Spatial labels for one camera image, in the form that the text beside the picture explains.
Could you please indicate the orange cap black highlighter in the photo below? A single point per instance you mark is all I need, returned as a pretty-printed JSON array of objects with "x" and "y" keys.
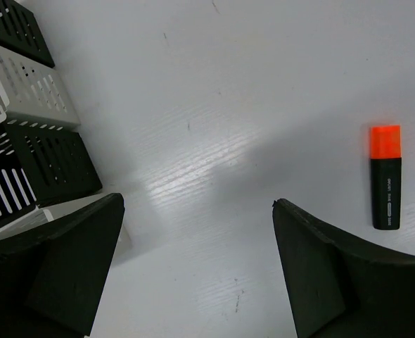
[{"x": 386, "y": 176}]

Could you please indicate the far black mesh container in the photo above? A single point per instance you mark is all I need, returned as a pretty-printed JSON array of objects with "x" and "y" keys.
[{"x": 20, "y": 32}]

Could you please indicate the near black mesh container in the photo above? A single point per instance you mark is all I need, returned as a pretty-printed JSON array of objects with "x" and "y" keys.
[{"x": 42, "y": 167}]

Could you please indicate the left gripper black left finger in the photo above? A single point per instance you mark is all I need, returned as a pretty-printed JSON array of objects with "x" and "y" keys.
[{"x": 52, "y": 276}]

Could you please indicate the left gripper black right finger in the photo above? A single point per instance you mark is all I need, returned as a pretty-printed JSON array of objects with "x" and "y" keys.
[{"x": 340, "y": 285}]

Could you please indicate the far white mesh container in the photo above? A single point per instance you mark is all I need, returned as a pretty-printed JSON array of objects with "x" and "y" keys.
[{"x": 33, "y": 94}]

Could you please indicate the black mesh container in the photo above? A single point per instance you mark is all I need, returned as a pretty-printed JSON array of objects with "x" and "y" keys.
[
  {"x": 42, "y": 167},
  {"x": 20, "y": 32}
]

